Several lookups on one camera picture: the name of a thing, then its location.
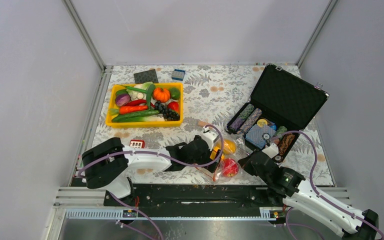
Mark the red fake tomato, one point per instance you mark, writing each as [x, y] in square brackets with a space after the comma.
[174, 106]

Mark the black fake grape bunch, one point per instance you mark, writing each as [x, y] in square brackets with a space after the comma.
[167, 113]

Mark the fake orange tangerine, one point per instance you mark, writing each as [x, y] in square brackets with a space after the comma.
[161, 94]

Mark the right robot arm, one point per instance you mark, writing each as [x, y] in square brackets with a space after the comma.
[289, 187]

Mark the green fake cucumber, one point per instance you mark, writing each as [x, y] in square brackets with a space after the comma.
[139, 116]

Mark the dark green fake pepper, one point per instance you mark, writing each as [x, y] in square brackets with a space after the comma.
[149, 95]

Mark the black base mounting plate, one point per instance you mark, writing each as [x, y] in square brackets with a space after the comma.
[202, 201]

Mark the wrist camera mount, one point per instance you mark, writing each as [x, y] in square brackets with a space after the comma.
[271, 150]
[209, 136]

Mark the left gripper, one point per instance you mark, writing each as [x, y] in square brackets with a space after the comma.
[212, 167]

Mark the green fake bell pepper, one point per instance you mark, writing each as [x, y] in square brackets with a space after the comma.
[121, 92]

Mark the red fake apple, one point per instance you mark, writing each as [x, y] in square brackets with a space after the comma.
[229, 168]

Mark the clear zip top bag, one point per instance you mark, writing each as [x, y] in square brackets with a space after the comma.
[213, 172]

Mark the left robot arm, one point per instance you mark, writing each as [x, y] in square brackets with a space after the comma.
[104, 165]

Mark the green fake long bean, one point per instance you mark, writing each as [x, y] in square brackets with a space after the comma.
[135, 89]

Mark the black foam square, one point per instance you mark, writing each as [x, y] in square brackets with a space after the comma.
[146, 76]

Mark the yellow plastic bin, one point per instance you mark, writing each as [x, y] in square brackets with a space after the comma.
[146, 124]

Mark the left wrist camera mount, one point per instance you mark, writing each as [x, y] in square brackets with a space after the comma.
[209, 136]

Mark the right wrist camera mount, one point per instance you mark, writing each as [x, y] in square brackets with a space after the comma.
[271, 150]

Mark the wooden cork cylinder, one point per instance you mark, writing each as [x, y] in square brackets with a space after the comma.
[202, 123]

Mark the black poker chip case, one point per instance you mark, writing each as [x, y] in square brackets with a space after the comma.
[279, 103]

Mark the orange fake carrot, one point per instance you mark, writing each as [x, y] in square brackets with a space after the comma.
[131, 109]

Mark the blue grey small box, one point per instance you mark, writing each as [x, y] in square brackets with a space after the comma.
[178, 74]

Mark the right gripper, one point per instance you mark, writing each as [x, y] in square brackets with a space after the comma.
[246, 165]

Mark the red fake chili pepper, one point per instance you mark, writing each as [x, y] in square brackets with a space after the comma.
[140, 102]

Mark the purple fake onion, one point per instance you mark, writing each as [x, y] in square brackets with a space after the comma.
[122, 99]

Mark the yellow fake bell pepper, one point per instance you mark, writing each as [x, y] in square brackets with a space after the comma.
[215, 152]

